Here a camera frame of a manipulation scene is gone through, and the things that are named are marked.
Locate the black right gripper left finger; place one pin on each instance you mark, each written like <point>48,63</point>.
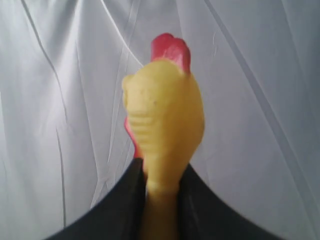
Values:
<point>117,216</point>

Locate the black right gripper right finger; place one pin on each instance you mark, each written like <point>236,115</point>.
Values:
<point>202,215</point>

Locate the yellow rubber chicken whole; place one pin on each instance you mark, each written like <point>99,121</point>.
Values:
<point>166,122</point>

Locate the blue-grey backdrop curtain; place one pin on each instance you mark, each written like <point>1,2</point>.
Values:
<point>63,145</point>

